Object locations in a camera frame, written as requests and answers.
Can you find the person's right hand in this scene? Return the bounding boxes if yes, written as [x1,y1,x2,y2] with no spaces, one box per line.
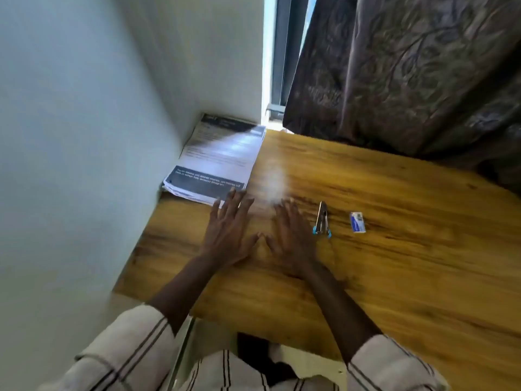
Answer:
[260,197,322,278]

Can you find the dark window frame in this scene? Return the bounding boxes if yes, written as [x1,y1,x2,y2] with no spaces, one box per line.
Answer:
[262,0,319,122]

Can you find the brown patterned curtain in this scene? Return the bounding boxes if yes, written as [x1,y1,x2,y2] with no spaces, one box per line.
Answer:
[282,0,521,196]

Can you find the person's left hand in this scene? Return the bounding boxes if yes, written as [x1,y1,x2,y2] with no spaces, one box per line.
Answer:
[201,187,261,268]

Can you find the stack of printed paper sheets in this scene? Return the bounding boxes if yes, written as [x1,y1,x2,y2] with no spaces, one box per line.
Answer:
[162,113,267,208]

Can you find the silver stapler with blue ends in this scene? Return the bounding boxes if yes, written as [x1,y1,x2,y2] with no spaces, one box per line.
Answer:
[312,201,333,239]

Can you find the white striped shirt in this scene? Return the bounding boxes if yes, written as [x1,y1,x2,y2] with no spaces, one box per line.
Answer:
[37,303,452,391]

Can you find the person's right forearm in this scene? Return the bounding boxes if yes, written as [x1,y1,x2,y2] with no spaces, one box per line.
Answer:
[299,262,383,365]

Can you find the black trousers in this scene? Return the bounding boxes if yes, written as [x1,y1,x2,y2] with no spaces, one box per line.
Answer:
[237,332,300,388]

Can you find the person's left forearm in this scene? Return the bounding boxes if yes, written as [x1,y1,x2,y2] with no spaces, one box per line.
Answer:
[148,253,233,336]

